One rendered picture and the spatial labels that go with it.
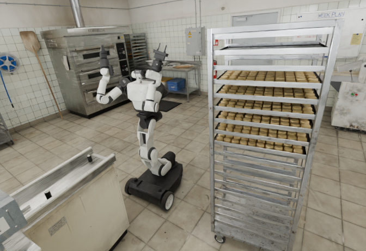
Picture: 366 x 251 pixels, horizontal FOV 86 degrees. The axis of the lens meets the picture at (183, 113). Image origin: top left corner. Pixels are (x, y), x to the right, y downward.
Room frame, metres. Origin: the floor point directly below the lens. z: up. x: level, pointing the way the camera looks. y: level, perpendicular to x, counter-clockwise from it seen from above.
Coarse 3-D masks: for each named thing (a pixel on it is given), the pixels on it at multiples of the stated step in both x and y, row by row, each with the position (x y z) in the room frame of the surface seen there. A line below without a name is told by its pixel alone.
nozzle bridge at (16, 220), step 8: (0, 192) 0.73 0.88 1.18; (0, 200) 0.68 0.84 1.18; (8, 200) 0.68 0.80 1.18; (0, 208) 0.64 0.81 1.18; (8, 208) 0.66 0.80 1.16; (16, 208) 0.68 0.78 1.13; (0, 216) 0.63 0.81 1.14; (8, 216) 0.65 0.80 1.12; (16, 216) 0.67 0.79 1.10; (24, 216) 0.69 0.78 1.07; (0, 224) 0.62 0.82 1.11; (8, 224) 0.64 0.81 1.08; (16, 224) 0.65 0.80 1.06; (24, 224) 0.67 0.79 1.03; (0, 232) 0.61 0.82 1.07; (8, 232) 0.62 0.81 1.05; (0, 240) 0.60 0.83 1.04; (0, 248) 0.58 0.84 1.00
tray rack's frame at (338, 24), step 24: (264, 24) 1.51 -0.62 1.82; (288, 24) 1.05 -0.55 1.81; (312, 24) 1.00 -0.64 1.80; (336, 24) 0.96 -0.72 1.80; (336, 48) 0.95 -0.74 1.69; (312, 144) 0.96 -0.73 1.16; (288, 192) 1.37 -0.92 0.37; (216, 216) 1.35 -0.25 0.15; (240, 216) 1.33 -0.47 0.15; (264, 216) 1.32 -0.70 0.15; (240, 240) 1.11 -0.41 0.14; (264, 240) 1.09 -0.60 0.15; (288, 240) 1.08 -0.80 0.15
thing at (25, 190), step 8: (80, 152) 1.48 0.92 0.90; (88, 152) 1.52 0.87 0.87; (72, 160) 1.39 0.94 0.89; (80, 160) 1.44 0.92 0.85; (56, 168) 1.27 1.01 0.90; (64, 168) 1.32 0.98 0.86; (40, 176) 1.19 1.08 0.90; (48, 176) 1.21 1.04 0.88; (32, 184) 1.12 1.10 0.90; (40, 184) 1.16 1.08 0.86; (16, 192) 1.04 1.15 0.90; (24, 192) 1.07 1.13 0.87; (16, 200) 1.02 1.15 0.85
